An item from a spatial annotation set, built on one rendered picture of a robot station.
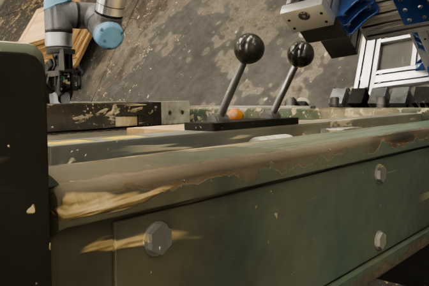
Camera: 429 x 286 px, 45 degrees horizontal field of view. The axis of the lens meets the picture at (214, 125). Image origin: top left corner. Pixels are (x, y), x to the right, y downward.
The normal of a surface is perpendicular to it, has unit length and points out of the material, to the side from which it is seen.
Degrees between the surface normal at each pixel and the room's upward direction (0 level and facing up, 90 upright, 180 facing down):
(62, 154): 90
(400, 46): 0
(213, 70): 0
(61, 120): 90
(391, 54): 0
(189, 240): 90
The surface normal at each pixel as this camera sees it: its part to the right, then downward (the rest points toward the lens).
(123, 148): 0.76, 0.03
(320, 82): -0.55, -0.53
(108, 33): 0.44, 0.48
